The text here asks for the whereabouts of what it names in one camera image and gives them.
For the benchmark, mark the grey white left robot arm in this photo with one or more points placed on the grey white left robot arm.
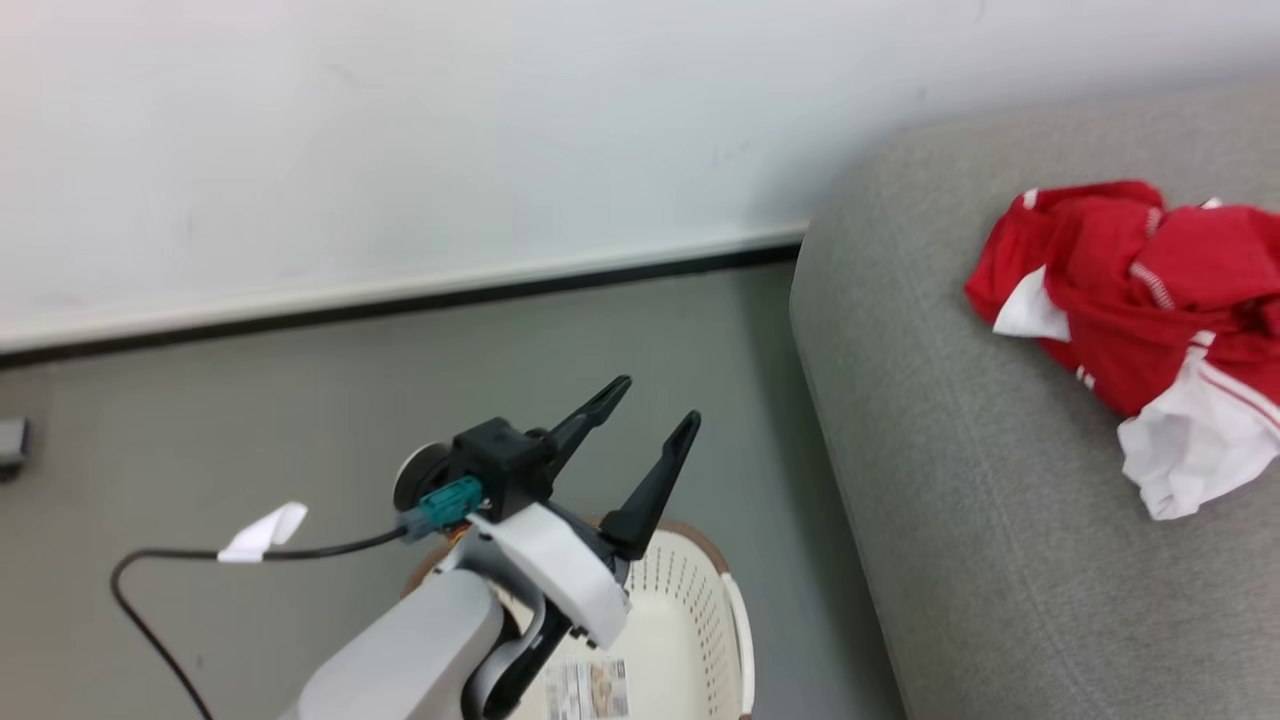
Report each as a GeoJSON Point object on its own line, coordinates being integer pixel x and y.
{"type": "Point", "coordinates": [400, 660]}

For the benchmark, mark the grey fabric sofa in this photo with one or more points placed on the grey fabric sofa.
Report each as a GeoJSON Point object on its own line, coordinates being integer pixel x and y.
{"type": "Point", "coordinates": [1000, 500]}

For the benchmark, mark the white baseboard strip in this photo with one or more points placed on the white baseboard strip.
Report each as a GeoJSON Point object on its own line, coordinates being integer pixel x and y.
{"type": "Point", "coordinates": [400, 290]}

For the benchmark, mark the beige plastic laundry basket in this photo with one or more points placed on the beige plastic laundry basket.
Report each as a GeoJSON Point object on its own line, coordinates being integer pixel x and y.
{"type": "Point", "coordinates": [680, 620]}

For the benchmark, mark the printed basket label sticker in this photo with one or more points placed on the printed basket label sticker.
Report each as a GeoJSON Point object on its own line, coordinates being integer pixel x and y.
{"type": "Point", "coordinates": [590, 690]}

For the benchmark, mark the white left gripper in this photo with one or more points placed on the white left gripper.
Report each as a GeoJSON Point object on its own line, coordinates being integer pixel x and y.
{"type": "Point", "coordinates": [560, 570]}

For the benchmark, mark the small grey block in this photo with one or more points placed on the small grey block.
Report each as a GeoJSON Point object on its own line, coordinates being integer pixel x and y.
{"type": "Point", "coordinates": [12, 445]}

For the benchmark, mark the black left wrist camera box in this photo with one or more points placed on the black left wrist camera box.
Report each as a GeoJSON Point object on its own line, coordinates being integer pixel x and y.
{"type": "Point", "coordinates": [500, 460]}

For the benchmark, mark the red and white garment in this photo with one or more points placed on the red and white garment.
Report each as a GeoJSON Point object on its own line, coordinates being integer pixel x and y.
{"type": "Point", "coordinates": [1100, 270]}

